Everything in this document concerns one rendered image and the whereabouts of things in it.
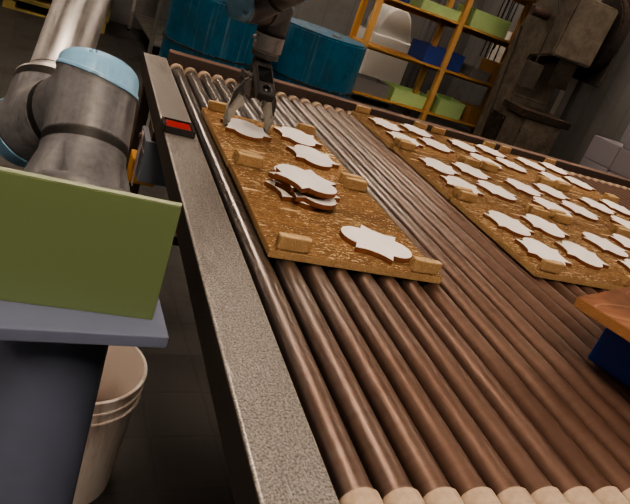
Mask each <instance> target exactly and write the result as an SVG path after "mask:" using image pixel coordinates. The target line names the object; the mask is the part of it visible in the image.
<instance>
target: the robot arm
mask: <svg viewBox="0 0 630 504"><path fill-rule="evenodd" d="M110 2H111V0H52V3H51V5H50V8H49V11H48V14H47V16H46V19H45V22H44V25H43V28H42V30H41V33H40V36H39V39H38V41H37V44H36V47H35V50H34V53H33V55H32V58H31V61H30V62H29V63H24V64H22V65H20V66H18V67H17V68H16V70H15V73H14V75H13V78H12V80H11V83H10V86H9V88H8V91H7V94H6V96H5V97H4V98H3V99H0V155H1V156H2V157H4V158H5V159H6V160H8V161H9V162H11V163H13V164H15V165H17V166H20V167H24V170H23V171H26V172H31V173H36V174H41V175H46V176H51V177H56V178H61V179H65V180H70V181H75V182H80V183H85V184H90V185H95V186H100V187H105V188H110V189H115V190H120V191H125V192H130V186H129V181H128V175H127V169H126V164H127V157H128V152H129V146H130V140H131V134H132V128H133V123H134V117H135V111H136V105H137V102H138V101H139V97H138V90H139V80H138V77H137V75H136V73H135V72H134V71H133V69H132V68H131V67H130V66H128V65H127V64H126V63H124V62H123V61H122V60H120V59H118V58H116V57H114V56H112V55H110V54H108V53H105V52H103V51H100V50H96V46H97V43H98V40H99V36H100V33H101V30H102V27H103V24H104V21H105V17H106V14H107V11H108V8H109V5H110ZM303 2H308V0H226V6H227V7H226V8H227V11H228V13H229V15H230V16H231V17H232V18H233V19H235V20H238V21H241V22H242V23H250V24H254V25H257V29H256V34H253V36H252V37H253V38H254V41H253V44H252V45H253V47H252V50H251V53H252V54H253V55H254V56H253V60H252V63H251V66H250V67H249V69H244V68H242V70H241V73H240V77H239V81H238V84H237V86H236V87H235V88H234V90H233V92H232V95H231V99H230V100H229V101H228V103H227V104H226V110H225V113H224V117H223V125H224V126H225V125H227V123H229V122H230V120H231V117H232V116H233V115H235V113H236V110H237V109H238V108H240V107H242V106H243V105H244V103H245V102H244V99H243V96H244V94H246V95H247V98H248V99H251V98H255V99H258V100H259V102H262V100H263V101H264V103H263V104H262V105H261V111H262V112H263V114H264V118H263V121H264V127H263V130H264V132H265V133H266V134H268V132H269V130H270V127H271V124H272V121H273V117H274V114H275V110H276V104H277V101H276V93H275V85H274V77H273V69H272V64H270V61H273V62H278V59H279V56H278V55H281V53H282V49H283V46H284V42H285V38H286V34H287V31H288V28H289V24H290V21H291V18H292V14H293V13H294V7H295V6H296V5H299V4H301V3H303ZM241 75H242V76H241ZM240 79H241V80H240ZM239 83H240V84H239ZM130 193H131V192H130Z"/></svg>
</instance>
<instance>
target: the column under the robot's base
mask: <svg viewBox="0 0 630 504"><path fill-rule="evenodd" d="M168 339H169V336H168V332H167V328H166V324H165V320H164V316H163V312H162V308H161V304H160V300H159V297H158V301H157V305H156V308H155V312H154V316H153V320H148V319H141V318H133V317H126V316H118V315H110V314H103V313H95V312H87V311H80V310H72V309H65V308H57V307H49V306H42V305H34V304H26V303H19V302H11V301H4V300H0V504H72V503H73V498H74V494H75V490H76V485H77V481H78V477H79V472H80V468H81V464H82V459H83V455H84V451H85V446H86V442H87V438H88V433H89V429H90V425H91V420H92V416H93V412H94V407H95V403H96V399H97V394H98V390H99V386H100V381H101V377H102V373H103V368H104V364H105V360H106V355H107V351H108V346H130V347H151V348H166V346H167V343H168Z"/></svg>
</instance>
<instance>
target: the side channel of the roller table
mask: <svg viewBox="0 0 630 504"><path fill-rule="evenodd" d="M167 61H168V64H169V66H170V65H171V64H173V63H178V64H180V65H181V66H182V67H183V70H184V69H185V68H186V67H192V68H194V69H195V70H196V72H197V73H198V72H199V71H201V70H204V71H206V72H208V73H209V74H210V76H212V75H214V74H218V75H220V76H222V77H223V79H224V80H225V79H226V78H232V79H234V80H235V81H236V82H237V83H238V81H239V77H240V73H241V70H242V69H239V68H236V67H232V66H228V65H225V64H221V63H218V62H214V61H211V60H207V59H204V58H200V57H197V56H193V55H190V54H186V53H182V52H179V51H175V50H172V49H169V52H168V56H167ZM274 85H275V93H276V92H278V91H281V92H283V93H285V94H286V95H287V96H288V95H294V96H296V97H297V98H298V99H301V98H306V99H308V100H309V101H310V102H313V101H317V102H319V103H321V104H322V105H325V104H328V105H330V106H332V107H333V108H336V107H339V108H341V109H343V110H344V111H347V110H350V111H352V110H355V109H356V106H357V104H358V105H362V106H365V107H369V108H371V111H370V114H369V115H372V116H376V117H380V118H383V119H387V120H390V121H394V122H398V123H401V124H409V125H412V126H413V124H414V122H415V121H418V122H420V123H423V124H427V125H428V127H427V130H426V131H429V132H431V130H432V127H433V126H435V127H438V128H442V129H445V130H446V132H445V134H444V136H448V137H451V138H455V139H458V140H462V141H466V142H469V143H473V144H477V145H478V144H480V145H482V144H483V142H484V141H489V142H493V143H495V144H496V146H495V148H494V150H498V149H499V148H500V146H506V147H510V148H512V150H511V152H510V154H513V155H516V156H520V157H524V158H528V159H531V160H535V161H539V162H542V163H543V161H544V160H545V158H546V157H547V158H550V159H553V160H556V161H557V162H556V164H555V166H556V167H558V168H560V169H563V170H566V171H571V172H574V173H578V174H581V175H586V176H589V177H593V178H596V179H600V180H603V181H607V182H611V183H615V184H618V185H622V186H625V187H629V188H630V179H628V178H625V177H621V176H618V175H614V174H611V173H607V172H603V171H600V170H596V169H593V168H589V167H586V166H582V165H579V164H575V163H572V162H568V161H565V160H561V159H558V158H554V157H550V156H547V155H543V154H540V153H536V152H533V151H529V150H526V149H522V148H519V147H515V146H512V145H508V144H504V143H501V142H497V141H494V140H490V139H487V138H483V137H480V136H476V135H473V134H469V133H466V132H462V131H458V130H455V129H451V128H448V127H444V126H441V125H437V124H434V123H430V122H427V121H423V120H420V119H416V118H412V117H409V116H405V115H402V114H398V113H395V112H391V111H388V110H384V109H381V108H377V107H374V106H370V105H366V104H363V103H359V102H356V101H352V100H349V99H345V98H342V97H338V96H335V95H331V94H328V93H324V92H320V91H317V90H313V89H310V88H306V87H303V86H299V85H296V84H292V83H289V82H285V81H282V80H278V79H274Z"/></svg>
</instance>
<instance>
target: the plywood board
mask: <svg viewBox="0 0 630 504"><path fill-rule="evenodd" d="M573 306H574V307H576V308H577V309H579V310H580V311H582V312H584V313H585V314H587V315H588V316H590V317H591V318H593V319H594V320H596V321H597V322H599V323H600V324H602V325H604V326H605V327H607V328H608V329H610V330H611V331H613V332H614V333H616V334H617V335H619V336H620V337H622V338H623V339H625V340H627V341H628V342H630V287H626V288H621V289H615V290H610V291H605V292H600V293H594V294H589V295H584V296H579V297H578V298H577V299H576V301H575V303H574V304H573Z"/></svg>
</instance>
